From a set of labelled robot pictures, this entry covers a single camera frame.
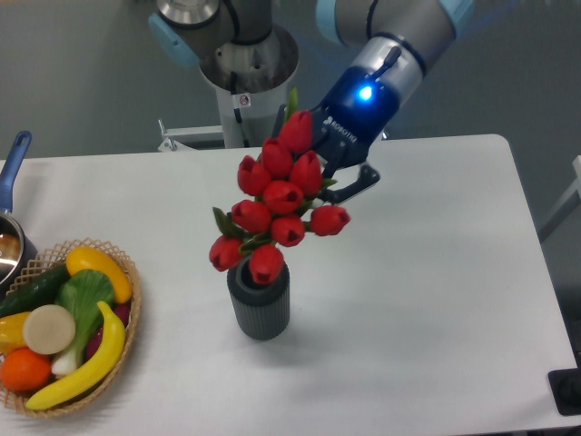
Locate blue handled saucepan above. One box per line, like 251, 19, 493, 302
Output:
1, 131, 37, 299

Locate orange fruit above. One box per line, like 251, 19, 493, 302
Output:
1, 348, 52, 391

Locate yellow banana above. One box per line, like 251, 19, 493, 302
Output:
25, 301, 125, 411

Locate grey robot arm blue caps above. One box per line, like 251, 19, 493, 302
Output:
149, 1, 474, 204

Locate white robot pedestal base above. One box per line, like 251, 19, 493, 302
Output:
166, 75, 291, 148

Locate dark red vegetable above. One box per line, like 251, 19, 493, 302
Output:
84, 302, 131, 361

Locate green bok choy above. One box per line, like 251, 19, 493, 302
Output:
52, 269, 114, 378

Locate woven wicker basket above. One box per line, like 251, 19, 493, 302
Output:
1, 238, 142, 418

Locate white frame at right edge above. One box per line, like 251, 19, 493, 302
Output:
537, 155, 580, 243

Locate yellow squash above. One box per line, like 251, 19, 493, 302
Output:
65, 245, 133, 304

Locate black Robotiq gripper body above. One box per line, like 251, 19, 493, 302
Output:
310, 66, 399, 175

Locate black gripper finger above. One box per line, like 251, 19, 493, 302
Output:
322, 163, 380, 205
271, 104, 287, 138

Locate beige round disc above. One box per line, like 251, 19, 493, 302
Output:
23, 304, 76, 355

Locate green cucumber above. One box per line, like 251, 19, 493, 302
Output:
1, 263, 70, 317

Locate black device at table edge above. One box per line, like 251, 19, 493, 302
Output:
547, 368, 580, 416

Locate red tulip bouquet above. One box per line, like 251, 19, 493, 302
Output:
209, 88, 350, 285

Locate dark grey ribbed vase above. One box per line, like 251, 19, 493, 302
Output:
227, 259, 291, 341

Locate yellow bell pepper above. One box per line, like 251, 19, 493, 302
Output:
0, 312, 30, 355

